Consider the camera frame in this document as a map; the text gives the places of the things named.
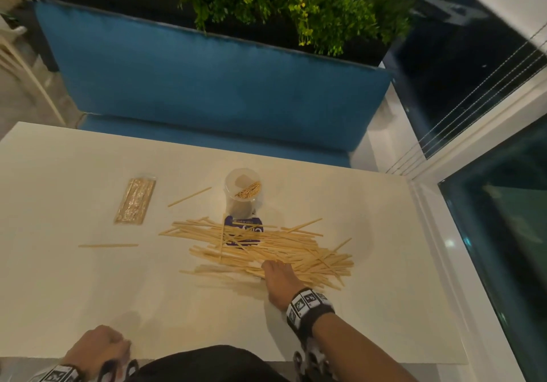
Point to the person's left hand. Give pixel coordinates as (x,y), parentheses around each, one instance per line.
(96,347)

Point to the person's right hand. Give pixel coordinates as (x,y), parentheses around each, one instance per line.
(280,281)

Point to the person's right fingers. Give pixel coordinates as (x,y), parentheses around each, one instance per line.
(273,265)

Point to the person's left fingers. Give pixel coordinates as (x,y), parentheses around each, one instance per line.
(122,349)

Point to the pile of wooden sticks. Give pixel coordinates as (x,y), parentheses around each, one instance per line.
(265,247)

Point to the person's right forearm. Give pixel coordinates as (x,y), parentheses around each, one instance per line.
(359,347)

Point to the blue printed card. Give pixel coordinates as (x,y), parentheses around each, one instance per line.
(243,225)

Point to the black marker wristband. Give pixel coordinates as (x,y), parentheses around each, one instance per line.
(57,373)
(308,307)

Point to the clear plastic cup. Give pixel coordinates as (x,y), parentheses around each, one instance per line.
(241,209)

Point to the bundle of toothpicks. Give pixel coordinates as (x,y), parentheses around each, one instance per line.
(248,190)

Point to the person's black trousers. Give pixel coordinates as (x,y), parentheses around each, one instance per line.
(213,364)

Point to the single wooden stick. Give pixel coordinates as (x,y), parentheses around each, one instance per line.
(108,245)
(190,197)

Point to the clear toothpick packet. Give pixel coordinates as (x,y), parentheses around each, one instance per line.
(134,201)

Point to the blue bench seat cushion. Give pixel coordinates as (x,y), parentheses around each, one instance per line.
(192,136)

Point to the blue bench backrest cushion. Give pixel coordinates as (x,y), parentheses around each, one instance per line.
(205,83)

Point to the green leafy plants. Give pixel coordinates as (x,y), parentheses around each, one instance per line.
(307,1)

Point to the white chair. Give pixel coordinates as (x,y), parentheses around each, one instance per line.
(19,61)

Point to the white black wrist camera mount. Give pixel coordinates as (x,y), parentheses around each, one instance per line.
(314,362)

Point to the white window frame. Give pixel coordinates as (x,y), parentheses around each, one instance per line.
(461,241)

